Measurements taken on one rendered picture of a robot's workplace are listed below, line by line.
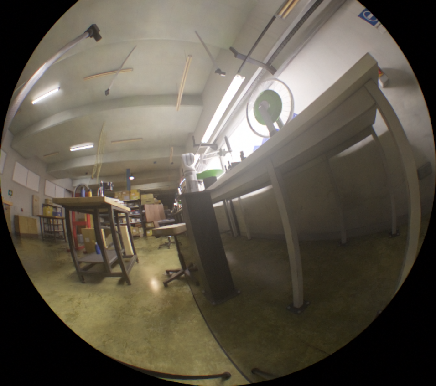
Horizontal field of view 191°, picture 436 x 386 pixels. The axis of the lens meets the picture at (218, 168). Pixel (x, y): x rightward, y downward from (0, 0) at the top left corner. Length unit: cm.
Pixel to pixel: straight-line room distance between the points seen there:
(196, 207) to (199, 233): 17
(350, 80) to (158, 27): 293
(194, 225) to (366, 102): 99
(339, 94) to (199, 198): 88
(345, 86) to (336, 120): 12
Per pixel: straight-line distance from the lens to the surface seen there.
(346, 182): 139
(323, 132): 47
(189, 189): 94
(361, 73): 44
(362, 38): 175
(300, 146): 51
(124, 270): 166
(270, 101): 107
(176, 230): 127
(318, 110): 43
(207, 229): 89
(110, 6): 323
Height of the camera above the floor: 72
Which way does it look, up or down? 17 degrees up
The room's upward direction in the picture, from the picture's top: 14 degrees counter-clockwise
